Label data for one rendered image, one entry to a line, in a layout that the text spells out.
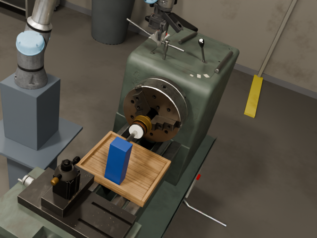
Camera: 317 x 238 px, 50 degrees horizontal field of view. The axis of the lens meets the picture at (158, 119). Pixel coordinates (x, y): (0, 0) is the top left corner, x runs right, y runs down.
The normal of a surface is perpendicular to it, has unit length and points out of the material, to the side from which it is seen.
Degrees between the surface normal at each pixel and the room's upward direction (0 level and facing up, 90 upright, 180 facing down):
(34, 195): 0
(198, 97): 90
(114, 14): 95
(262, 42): 90
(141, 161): 0
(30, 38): 7
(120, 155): 90
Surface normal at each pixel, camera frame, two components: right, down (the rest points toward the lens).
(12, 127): -0.33, 0.54
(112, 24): 0.20, 0.71
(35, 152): 0.22, -0.76
